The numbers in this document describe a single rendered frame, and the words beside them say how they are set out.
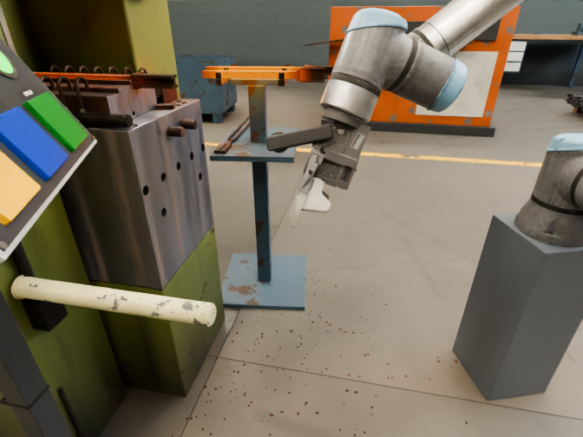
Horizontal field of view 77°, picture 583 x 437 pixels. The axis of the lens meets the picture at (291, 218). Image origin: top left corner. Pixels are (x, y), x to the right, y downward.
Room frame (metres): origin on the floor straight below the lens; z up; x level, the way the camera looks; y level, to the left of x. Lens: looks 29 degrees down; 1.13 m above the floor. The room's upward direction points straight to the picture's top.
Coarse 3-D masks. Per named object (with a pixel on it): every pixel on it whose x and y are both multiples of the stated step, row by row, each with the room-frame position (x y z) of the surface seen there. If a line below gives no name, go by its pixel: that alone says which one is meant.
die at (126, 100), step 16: (48, 80) 0.98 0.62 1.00; (96, 80) 0.95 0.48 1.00; (112, 80) 0.94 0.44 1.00; (128, 80) 0.94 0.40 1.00; (64, 96) 0.86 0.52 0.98; (96, 96) 0.84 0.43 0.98; (112, 96) 0.86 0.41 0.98; (128, 96) 0.92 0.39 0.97; (144, 96) 0.98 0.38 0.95; (96, 112) 0.84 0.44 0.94; (112, 112) 0.84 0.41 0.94; (128, 112) 0.90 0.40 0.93; (144, 112) 0.97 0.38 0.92
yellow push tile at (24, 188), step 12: (0, 156) 0.33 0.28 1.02; (0, 168) 0.32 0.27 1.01; (12, 168) 0.33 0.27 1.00; (0, 180) 0.30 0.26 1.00; (12, 180) 0.32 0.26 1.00; (24, 180) 0.33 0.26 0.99; (0, 192) 0.29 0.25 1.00; (12, 192) 0.30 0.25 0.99; (24, 192) 0.31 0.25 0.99; (36, 192) 0.33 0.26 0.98; (0, 204) 0.28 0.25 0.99; (12, 204) 0.29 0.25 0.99; (24, 204) 0.30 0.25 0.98; (0, 216) 0.27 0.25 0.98; (12, 216) 0.28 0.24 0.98
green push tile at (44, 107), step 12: (36, 96) 0.49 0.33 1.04; (48, 96) 0.52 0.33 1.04; (36, 108) 0.46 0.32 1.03; (48, 108) 0.49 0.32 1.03; (60, 108) 0.52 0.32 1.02; (48, 120) 0.47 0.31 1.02; (60, 120) 0.49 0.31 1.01; (72, 120) 0.53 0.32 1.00; (60, 132) 0.47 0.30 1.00; (72, 132) 0.50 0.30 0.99; (84, 132) 0.53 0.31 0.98; (72, 144) 0.47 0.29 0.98
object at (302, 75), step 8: (208, 72) 1.30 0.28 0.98; (224, 72) 1.30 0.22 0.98; (232, 72) 1.30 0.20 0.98; (240, 72) 1.30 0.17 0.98; (248, 72) 1.29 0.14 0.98; (256, 72) 1.29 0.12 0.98; (264, 72) 1.29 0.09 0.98; (272, 72) 1.29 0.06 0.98; (280, 72) 1.29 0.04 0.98; (288, 72) 1.29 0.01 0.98; (296, 72) 1.29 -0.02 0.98; (304, 72) 1.29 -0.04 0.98; (312, 72) 1.29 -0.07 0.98; (320, 72) 1.29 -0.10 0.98; (304, 80) 1.29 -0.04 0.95; (312, 80) 1.29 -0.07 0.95; (320, 80) 1.29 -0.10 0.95
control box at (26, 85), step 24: (0, 48) 0.52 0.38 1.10; (0, 72) 0.47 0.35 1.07; (24, 72) 0.53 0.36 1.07; (0, 96) 0.43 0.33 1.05; (24, 96) 0.48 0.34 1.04; (0, 144) 0.36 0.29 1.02; (24, 168) 0.36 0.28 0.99; (72, 168) 0.44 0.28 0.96; (48, 192) 0.36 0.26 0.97; (24, 216) 0.30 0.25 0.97; (0, 240) 0.25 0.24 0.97
